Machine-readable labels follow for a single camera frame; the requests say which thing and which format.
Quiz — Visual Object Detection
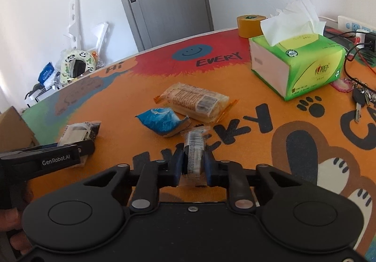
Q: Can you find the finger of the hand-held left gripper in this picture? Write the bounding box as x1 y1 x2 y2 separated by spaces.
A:
78 139 96 158

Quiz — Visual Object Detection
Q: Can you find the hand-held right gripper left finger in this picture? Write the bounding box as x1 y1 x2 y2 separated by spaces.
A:
83 150 184 212

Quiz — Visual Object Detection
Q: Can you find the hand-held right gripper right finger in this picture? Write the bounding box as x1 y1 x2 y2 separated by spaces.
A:
204 150 304 212

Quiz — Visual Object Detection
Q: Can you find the clear white cake packet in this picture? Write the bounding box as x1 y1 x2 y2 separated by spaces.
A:
58 122 102 167

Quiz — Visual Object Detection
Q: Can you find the clear dark-label cake packet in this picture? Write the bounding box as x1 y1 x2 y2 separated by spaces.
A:
183 128 207 177

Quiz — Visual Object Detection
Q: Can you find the person's left hand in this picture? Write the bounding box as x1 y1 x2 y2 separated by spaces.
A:
0 189 33 254

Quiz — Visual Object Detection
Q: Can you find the cardboard box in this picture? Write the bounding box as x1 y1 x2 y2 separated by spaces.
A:
0 106 40 149

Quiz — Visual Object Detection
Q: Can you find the blue snack packet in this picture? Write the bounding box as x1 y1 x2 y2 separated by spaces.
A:
135 107 192 138

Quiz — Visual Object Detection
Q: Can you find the orange biscuit packet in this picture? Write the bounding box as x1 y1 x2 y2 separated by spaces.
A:
153 82 239 125

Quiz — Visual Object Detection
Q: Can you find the blue bag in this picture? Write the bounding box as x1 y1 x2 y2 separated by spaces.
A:
38 62 58 90

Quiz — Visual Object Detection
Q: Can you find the green tissue box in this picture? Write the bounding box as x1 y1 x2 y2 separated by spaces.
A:
248 0 346 102

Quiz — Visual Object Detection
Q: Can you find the brown tape roll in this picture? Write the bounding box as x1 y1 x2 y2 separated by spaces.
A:
237 14 268 39

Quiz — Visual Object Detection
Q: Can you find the black car key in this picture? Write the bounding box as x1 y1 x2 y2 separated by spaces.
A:
352 87 366 124

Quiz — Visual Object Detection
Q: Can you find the grey door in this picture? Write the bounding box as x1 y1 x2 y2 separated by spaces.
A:
109 0 215 53

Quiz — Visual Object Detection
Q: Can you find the metal key bunch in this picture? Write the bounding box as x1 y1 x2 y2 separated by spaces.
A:
356 79 376 108

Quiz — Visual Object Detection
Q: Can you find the black pad with red stripes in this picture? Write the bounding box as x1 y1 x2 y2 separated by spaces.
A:
323 25 362 46

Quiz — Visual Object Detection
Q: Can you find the white charger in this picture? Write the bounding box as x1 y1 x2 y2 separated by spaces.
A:
355 29 372 44

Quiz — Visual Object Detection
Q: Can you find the white power strip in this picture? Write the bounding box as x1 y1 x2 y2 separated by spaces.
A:
337 15 376 37

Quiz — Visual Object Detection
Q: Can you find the black charger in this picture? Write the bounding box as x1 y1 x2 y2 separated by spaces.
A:
364 33 376 52

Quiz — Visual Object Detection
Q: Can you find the panda-print ring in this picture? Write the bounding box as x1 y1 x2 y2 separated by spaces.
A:
59 49 97 87

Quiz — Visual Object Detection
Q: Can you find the tall white plastic bracket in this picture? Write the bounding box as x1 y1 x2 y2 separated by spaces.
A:
63 0 85 52

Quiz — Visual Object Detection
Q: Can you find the pink keychain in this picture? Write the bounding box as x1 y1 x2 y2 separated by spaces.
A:
330 78 353 93

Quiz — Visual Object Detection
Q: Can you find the black cable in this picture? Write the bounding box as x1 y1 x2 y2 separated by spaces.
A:
343 31 376 87

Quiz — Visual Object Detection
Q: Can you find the red cable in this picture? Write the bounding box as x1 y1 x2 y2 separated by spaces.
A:
356 44 376 75

